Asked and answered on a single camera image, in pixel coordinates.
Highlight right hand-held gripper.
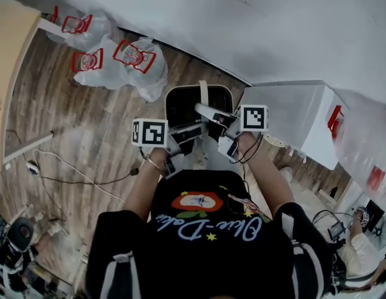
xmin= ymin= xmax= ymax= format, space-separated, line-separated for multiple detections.
xmin=194 ymin=103 xmax=271 ymax=164

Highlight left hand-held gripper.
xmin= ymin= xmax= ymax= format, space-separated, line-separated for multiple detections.
xmin=132 ymin=118 xmax=210 ymax=180

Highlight black bin with white rim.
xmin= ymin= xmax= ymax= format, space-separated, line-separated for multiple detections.
xmin=164 ymin=80 xmax=234 ymax=136

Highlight person's left forearm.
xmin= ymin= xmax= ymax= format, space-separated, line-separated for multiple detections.
xmin=123 ymin=146 xmax=170 ymax=222

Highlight person's right forearm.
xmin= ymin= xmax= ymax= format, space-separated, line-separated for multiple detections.
xmin=239 ymin=131 xmax=296 ymax=219

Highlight person's left black shoe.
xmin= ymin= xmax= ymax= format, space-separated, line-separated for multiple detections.
xmin=180 ymin=137 xmax=196 ymax=155

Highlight person's black shoe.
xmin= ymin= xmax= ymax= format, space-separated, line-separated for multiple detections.
xmin=180 ymin=137 xmax=196 ymax=155
xmin=208 ymin=120 xmax=229 ymax=145

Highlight person's right black shoe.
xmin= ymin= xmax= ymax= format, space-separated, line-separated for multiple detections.
xmin=208 ymin=120 xmax=229 ymax=145

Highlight person's light blue jeans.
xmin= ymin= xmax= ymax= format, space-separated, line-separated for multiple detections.
xmin=180 ymin=135 xmax=243 ymax=176

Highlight white mesh basket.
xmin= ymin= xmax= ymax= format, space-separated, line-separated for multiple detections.
xmin=263 ymin=132 xmax=289 ymax=148

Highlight white chest cabinet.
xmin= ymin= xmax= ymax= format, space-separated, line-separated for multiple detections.
xmin=239 ymin=79 xmax=351 ymax=170

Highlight white round container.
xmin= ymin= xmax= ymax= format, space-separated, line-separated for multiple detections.
xmin=278 ymin=166 xmax=296 ymax=183

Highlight person's black printed shirt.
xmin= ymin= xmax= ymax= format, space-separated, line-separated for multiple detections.
xmin=85 ymin=169 xmax=334 ymax=299

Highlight plastic wrapped bottle pack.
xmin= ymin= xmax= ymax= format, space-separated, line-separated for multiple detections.
xmin=327 ymin=87 xmax=386 ymax=199

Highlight white power plug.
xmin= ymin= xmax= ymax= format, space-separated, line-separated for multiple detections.
xmin=26 ymin=159 xmax=41 ymax=177

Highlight small black screen device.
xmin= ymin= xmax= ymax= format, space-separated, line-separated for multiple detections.
xmin=327 ymin=221 xmax=347 ymax=240

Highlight black monitor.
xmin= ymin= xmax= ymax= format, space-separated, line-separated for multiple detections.
xmin=365 ymin=199 xmax=386 ymax=230

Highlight light wood table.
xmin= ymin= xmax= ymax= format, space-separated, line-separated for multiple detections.
xmin=0 ymin=0 xmax=61 ymax=173

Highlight thin gold bracelet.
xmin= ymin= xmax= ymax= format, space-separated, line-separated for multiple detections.
xmin=145 ymin=156 xmax=162 ymax=171

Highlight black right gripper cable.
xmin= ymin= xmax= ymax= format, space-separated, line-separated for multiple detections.
xmin=235 ymin=133 xmax=264 ymax=165

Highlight black cable on floor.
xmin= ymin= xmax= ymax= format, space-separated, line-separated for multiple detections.
xmin=32 ymin=149 xmax=127 ymax=204

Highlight black camera on stand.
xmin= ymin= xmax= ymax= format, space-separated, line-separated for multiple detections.
xmin=5 ymin=216 xmax=36 ymax=255

